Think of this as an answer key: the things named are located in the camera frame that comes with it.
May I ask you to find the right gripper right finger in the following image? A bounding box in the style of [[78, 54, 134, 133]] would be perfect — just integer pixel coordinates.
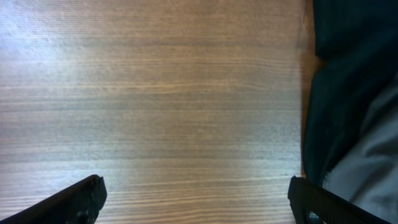
[[288, 176, 388, 224]]

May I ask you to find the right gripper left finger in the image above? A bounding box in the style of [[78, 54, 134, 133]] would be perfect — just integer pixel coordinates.
[[1, 175, 107, 224]]

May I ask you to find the grey garment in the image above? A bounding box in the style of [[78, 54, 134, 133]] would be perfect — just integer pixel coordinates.
[[323, 77, 397, 223]]

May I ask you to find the black garment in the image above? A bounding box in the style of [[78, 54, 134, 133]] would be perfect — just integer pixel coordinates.
[[303, 0, 397, 186]]

